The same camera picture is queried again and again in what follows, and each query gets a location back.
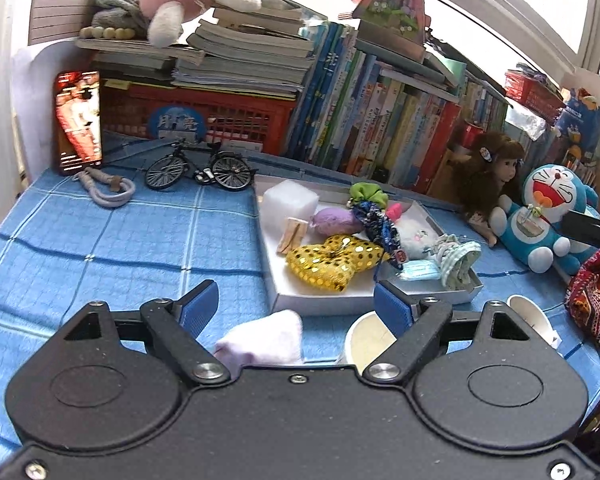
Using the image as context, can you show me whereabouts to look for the white foam block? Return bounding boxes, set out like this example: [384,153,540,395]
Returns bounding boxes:
[260,180,321,233]

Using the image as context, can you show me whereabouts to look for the brown monkey plush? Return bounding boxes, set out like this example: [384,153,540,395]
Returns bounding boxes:
[452,131,526,248]

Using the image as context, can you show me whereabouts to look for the blue cat plush toy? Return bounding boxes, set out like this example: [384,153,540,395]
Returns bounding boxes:
[490,164,600,274]

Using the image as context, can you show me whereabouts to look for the colourful paper house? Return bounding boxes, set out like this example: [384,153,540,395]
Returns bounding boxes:
[352,0,428,63]

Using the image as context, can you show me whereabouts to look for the wooden bead string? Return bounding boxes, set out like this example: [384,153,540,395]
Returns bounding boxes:
[79,25,136,41]

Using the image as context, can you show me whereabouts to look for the blue carton box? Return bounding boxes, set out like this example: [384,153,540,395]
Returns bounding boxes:
[555,87,600,161]

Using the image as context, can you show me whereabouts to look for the black model bicycle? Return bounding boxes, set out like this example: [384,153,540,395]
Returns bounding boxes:
[145,137,258,192]

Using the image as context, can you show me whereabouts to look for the wooden grid board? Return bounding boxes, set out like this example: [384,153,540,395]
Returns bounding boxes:
[30,0,98,46]

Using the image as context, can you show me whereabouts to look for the white fluffy plush toy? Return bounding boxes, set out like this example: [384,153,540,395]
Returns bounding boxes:
[397,215,448,261]

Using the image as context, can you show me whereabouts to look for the red plastic crate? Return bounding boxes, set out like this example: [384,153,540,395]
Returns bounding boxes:
[100,82,298,153]

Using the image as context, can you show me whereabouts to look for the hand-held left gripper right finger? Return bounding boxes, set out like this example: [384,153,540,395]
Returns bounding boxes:
[362,282,543,387]

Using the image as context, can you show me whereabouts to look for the gold sequin bow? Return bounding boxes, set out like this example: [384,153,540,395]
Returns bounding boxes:
[286,235,383,293]

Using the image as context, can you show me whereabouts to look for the grey lanyard strap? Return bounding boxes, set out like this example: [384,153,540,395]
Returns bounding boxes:
[77,167,137,208]

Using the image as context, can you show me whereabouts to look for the purple plush pouch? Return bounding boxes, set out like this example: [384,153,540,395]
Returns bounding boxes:
[311,207,363,236]

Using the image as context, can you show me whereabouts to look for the white shallow box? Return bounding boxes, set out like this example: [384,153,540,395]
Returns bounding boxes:
[254,175,485,317]

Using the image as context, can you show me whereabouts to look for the wooden clothespin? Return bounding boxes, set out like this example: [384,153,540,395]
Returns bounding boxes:
[276,217,310,256]

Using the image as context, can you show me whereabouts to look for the blue checked tablecloth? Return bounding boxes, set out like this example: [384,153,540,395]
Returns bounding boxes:
[0,132,600,443]

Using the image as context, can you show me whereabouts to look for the red plastic basket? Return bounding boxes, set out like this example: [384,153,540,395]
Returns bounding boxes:
[505,70,566,111]

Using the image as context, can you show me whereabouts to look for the smartphone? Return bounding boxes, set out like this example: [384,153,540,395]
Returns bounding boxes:
[54,71,103,176]

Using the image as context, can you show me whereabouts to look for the stack of flat books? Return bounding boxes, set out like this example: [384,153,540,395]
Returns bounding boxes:
[77,7,316,101]

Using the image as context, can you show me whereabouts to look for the green scrunchie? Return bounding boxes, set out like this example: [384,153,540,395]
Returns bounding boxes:
[349,182,390,211]

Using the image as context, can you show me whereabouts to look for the clear plastic bag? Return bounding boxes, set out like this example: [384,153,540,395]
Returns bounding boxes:
[505,107,556,137]

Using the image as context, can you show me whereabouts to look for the blue face mask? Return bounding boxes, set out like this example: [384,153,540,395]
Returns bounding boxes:
[394,259,442,282]

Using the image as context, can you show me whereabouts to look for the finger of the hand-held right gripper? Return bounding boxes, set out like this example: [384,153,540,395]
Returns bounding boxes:
[562,210,600,252]

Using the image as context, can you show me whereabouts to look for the dark blue patterned scrunchie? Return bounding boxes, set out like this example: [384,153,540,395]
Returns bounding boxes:
[354,201,402,264]

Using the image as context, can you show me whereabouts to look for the paper cup blue dog drawing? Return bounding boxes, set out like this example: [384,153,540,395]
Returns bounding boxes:
[506,294,561,358]

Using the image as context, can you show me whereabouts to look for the paper cup black cat drawing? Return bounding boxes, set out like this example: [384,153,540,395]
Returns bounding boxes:
[337,310,406,367]

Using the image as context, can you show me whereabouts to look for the pale green patterned cloth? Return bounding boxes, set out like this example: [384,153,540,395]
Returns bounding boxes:
[437,237,482,291]

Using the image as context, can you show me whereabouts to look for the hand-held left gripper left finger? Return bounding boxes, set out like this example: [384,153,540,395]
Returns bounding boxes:
[62,280,231,387]

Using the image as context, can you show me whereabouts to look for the white purple plush pad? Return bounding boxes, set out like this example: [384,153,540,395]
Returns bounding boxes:
[214,310,305,366]

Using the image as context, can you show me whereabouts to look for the row of upright books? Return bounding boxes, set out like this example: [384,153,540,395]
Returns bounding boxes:
[285,20,511,196]

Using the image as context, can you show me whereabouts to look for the red patterned cloth bag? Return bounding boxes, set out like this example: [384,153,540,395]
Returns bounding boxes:
[564,249,600,350]

